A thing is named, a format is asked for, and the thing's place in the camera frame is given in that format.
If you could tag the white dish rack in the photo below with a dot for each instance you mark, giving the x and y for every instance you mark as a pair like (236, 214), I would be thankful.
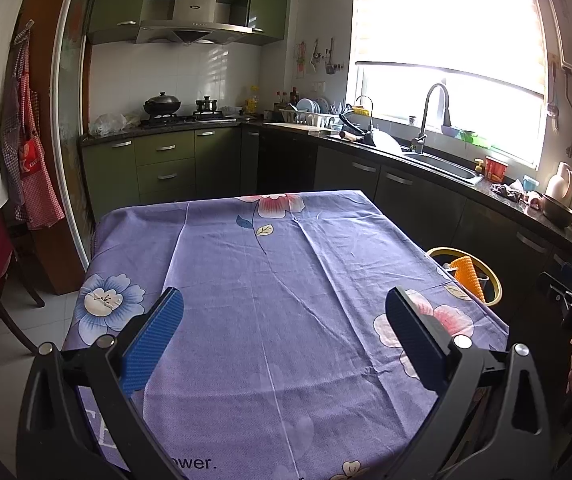
(311, 117)

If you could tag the purple bowl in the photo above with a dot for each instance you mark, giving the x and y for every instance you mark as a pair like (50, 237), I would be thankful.
(451, 131)

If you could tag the green base cabinets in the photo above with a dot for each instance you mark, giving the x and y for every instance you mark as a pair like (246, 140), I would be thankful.
(165, 160)

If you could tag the glass sliding door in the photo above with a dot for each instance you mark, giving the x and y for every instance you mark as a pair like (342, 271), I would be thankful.
(68, 135)

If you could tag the green wall cabinets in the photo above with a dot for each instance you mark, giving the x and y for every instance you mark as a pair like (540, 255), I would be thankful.
(115, 0)

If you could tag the red checkered apron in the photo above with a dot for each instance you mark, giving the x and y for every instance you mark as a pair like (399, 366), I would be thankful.
(38, 175)

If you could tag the steel range hood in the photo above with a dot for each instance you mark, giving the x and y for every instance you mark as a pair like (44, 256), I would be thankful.
(193, 30)

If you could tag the yellow oil bottle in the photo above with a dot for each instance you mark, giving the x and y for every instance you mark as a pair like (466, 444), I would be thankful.
(252, 106)

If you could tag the purple floral tablecloth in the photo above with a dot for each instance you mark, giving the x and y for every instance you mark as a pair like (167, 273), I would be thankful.
(266, 310)

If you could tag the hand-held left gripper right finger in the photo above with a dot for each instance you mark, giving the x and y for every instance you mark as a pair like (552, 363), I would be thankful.
(413, 340)

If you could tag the black frying pan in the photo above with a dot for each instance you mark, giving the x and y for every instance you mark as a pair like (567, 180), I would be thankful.
(361, 132)

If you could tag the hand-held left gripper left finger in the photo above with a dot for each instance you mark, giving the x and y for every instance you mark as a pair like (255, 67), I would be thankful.
(153, 340)

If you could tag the red instant noodle cup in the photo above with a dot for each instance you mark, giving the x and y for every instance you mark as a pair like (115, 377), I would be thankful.
(496, 170)

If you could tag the yellow rimmed trash bin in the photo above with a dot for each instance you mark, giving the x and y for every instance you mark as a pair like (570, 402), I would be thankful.
(441, 258)

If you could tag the dark mixing bowl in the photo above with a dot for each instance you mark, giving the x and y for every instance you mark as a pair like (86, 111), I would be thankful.
(558, 212)

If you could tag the dark condiment bottles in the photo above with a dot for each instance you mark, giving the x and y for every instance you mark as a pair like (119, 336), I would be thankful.
(287, 99)

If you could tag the black gas stove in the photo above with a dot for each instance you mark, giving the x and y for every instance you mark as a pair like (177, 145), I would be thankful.
(190, 120)

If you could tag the dark rag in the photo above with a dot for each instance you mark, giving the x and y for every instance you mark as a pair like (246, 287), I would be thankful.
(506, 192)

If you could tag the white jug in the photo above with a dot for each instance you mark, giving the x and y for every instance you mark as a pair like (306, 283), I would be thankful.
(558, 185)

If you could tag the kitchen window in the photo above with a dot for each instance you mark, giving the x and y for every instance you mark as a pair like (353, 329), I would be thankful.
(446, 35)

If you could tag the tall chrome faucet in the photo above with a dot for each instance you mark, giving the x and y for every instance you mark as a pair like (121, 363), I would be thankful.
(426, 120)

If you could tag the hanging kitchen utensils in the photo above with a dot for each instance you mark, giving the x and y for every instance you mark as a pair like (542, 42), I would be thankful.
(328, 57)

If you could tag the steel kitchen sink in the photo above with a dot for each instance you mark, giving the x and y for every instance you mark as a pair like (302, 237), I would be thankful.
(441, 167)

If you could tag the green plastic container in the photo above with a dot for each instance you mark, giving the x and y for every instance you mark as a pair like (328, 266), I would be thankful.
(473, 139)

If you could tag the black lidded wok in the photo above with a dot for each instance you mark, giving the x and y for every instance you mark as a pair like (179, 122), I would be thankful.
(162, 105)

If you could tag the small chrome faucet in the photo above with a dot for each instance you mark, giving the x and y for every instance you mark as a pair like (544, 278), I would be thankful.
(370, 110)

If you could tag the orange foam net sleeve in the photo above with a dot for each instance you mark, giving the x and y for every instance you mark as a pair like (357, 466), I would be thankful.
(468, 277)

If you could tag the crumpled clear plastic bag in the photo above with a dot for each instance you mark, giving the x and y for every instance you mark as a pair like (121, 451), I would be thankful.
(108, 124)

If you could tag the pink wall hanging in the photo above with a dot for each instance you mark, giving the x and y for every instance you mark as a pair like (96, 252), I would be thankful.
(302, 60)

